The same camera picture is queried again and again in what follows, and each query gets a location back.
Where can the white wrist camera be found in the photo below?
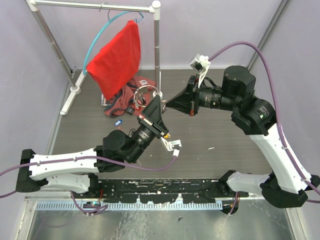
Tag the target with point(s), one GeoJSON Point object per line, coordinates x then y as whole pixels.
{"type": "Point", "coordinates": [200, 63]}
{"type": "Point", "coordinates": [172, 146]}

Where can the dark red crumpled shirt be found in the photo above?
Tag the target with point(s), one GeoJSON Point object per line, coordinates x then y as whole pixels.
{"type": "Point", "coordinates": [123, 101]}

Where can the key with yellow tag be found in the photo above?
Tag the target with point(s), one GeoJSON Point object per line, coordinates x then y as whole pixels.
{"type": "Point", "coordinates": [167, 136]}

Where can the teal clothes hanger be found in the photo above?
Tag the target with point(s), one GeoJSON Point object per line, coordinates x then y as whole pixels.
{"type": "Point", "coordinates": [88, 55]}

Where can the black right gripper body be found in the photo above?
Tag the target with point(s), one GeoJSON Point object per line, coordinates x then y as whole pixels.
{"type": "Point", "coordinates": [195, 103]}

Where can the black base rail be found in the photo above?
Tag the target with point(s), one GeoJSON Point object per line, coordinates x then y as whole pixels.
{"type": "Point", "coordinates": [157, 191]}

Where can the grey slotted cable duct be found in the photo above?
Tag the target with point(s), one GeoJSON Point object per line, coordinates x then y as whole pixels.
{"type": "Point", "coordinates": [178, 205]}

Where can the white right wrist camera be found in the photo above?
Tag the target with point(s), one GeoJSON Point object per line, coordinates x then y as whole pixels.
{"type": "Point", "coordinates": [200, 63]}

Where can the bright red shirt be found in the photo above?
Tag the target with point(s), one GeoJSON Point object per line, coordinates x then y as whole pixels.
{"type": "Point", "coordinates": [118, 61]}

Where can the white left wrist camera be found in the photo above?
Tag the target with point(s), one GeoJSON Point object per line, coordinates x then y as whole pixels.
{"type": "Point", "coordinates": [172, 146]}

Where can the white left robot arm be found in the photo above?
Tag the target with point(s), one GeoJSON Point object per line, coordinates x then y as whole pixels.
{"type": "Point", "coordinates": [77, 171]}

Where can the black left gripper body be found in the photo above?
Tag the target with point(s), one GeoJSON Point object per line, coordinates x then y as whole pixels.
{"type": "Point", "coordinates": [151, 127]}

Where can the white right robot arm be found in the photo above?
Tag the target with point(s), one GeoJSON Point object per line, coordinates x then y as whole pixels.
{"type": "Point", "coordinates": [286, 186]}

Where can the key with blue tag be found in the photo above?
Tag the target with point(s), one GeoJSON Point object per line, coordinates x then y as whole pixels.
{"type": "Point", "coordinates": [118, 122]}

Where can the keyring with tagged keys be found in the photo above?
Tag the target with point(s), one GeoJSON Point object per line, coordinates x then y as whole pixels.
{"type": "Point", "coordinates": [140, 95]}

